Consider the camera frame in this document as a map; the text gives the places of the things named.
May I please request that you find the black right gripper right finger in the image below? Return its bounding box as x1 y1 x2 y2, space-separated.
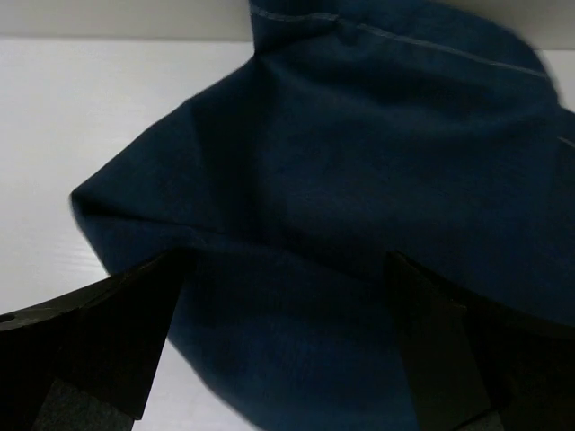
386 252 574 430

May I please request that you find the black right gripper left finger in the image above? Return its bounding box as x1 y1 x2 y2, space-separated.
1 251 185 430

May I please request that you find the dark blue fish placemat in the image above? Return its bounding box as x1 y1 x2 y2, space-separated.
71 1 574 430

